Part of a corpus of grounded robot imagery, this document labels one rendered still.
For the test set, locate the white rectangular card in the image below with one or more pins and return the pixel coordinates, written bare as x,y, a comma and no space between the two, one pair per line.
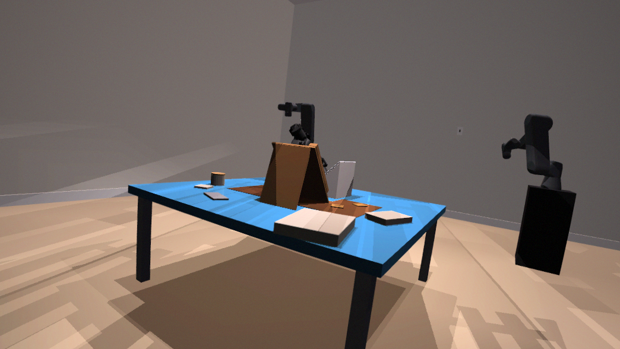
216,196

